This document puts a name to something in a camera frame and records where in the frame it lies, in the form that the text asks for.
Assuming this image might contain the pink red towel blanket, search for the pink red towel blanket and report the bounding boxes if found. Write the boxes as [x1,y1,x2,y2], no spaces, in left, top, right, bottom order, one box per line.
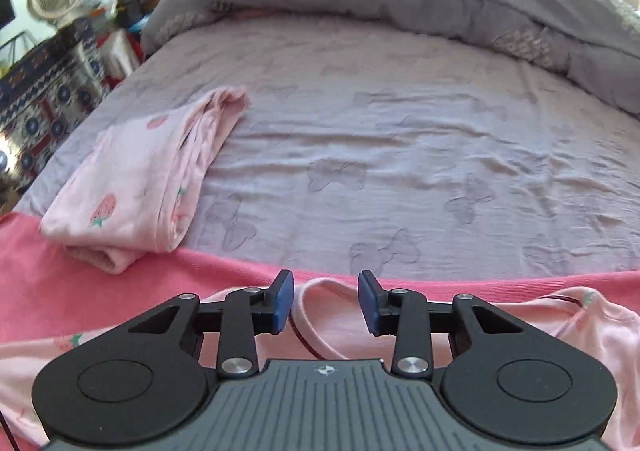
[0,210,640,451]

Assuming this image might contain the lilac butterfly bed sheet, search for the lilac butterfly bed sheet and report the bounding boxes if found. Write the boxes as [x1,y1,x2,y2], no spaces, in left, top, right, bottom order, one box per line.
[17,16,639,281]

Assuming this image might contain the blue patterned storage bag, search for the blue patterned storage bag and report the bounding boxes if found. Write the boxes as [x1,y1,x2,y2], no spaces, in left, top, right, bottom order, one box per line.
[1,18,108,192]

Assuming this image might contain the pink strawberry print shirt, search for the pink strawberry print shirt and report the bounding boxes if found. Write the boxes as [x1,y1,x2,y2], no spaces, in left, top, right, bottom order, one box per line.
[1,278,639,450]

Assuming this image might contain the pink strawberry pants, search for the pink strawberry pants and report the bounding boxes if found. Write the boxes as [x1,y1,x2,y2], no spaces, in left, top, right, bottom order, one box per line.
[40,87,250,275]

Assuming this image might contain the black cable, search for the black cable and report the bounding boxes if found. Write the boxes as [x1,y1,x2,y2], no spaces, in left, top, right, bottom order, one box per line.
[0,410,22,451]

